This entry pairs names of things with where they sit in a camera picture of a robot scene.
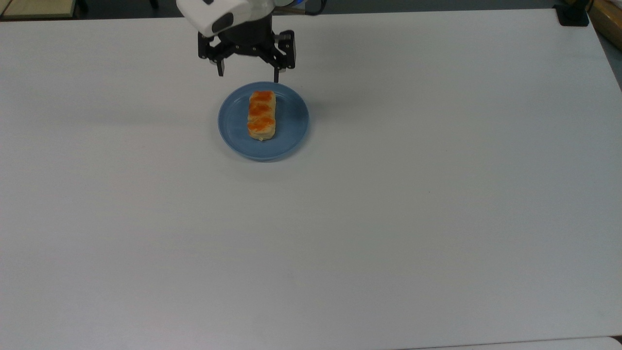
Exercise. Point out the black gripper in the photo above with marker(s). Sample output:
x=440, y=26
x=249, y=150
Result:
x=250, y=41

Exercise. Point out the orange glazed bread loaf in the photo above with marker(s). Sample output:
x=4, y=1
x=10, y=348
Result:
x=262, y=115

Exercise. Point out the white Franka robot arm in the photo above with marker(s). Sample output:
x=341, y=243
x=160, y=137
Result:
x=214, y=12

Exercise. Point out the blue round plate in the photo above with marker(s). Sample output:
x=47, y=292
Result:
x=292, y=127

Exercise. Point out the beige board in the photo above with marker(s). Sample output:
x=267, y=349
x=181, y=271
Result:
x=39, y=7

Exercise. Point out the black stand base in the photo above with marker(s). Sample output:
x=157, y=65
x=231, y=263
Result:
x=572, y=14

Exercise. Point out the wooden furniture edge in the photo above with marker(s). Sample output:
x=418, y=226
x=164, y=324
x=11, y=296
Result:
x=610, y=19

